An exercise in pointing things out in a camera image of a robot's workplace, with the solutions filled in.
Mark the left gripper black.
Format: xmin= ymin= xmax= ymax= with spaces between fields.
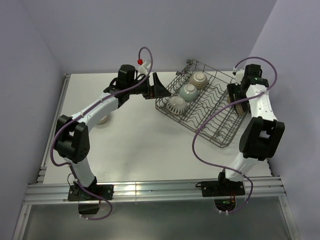
xmin=127 ymin=73 xmax=171 ymax=100

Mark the brown beige bowl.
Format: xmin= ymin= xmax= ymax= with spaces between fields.
xmin=234 ymin=103 xmax=248 ymax=116

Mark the white bowl striped outside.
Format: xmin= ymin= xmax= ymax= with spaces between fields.
xmin=166 ymin=96 xmax=187 ymax=116

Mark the light green bowl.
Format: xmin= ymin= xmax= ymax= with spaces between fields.
xmin=179 ymin=83 xmax=199 ymax=102

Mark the red patterned bowl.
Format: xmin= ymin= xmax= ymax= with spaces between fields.
xmin=188 ymin=72 xmax=208 ymax=91

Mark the plain white bowl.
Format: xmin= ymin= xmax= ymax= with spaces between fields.
xmin=97 ymin=115 xmax=109 ymax=125

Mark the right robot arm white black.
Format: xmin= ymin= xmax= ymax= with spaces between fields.
xmin=216 ymin=64 xmax=285 ymax=195

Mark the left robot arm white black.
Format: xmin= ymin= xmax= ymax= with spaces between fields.
xmin=52 ymin=59 xmax=171 ymax=200

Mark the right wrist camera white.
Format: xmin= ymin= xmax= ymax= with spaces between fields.
xmin=232 ymin=67 xmax=245 ymax=85

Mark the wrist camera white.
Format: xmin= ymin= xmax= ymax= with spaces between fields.
xmin=137 ymin=59 xmax=151 ymax=75
xmin=232 ymin=67 xmax=245 ymax=85

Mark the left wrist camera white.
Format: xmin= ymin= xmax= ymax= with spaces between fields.
xmin=137 ymin=59 xmax=151 ymax=75

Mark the grey wire dish rack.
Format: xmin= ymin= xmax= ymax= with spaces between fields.
xmin=155 ymin=59 xmax=247 ymax=148

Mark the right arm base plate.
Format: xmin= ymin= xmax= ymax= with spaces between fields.
xmin=195 ymin=180 xmax=246 ymax=197

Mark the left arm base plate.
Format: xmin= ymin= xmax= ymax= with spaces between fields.
xmin=67 ymin=184 xmax=114 ymax=202

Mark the aluminium rail frame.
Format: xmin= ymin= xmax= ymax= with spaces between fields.
xmin=13 ymin=73 xmax=302 ymax=240

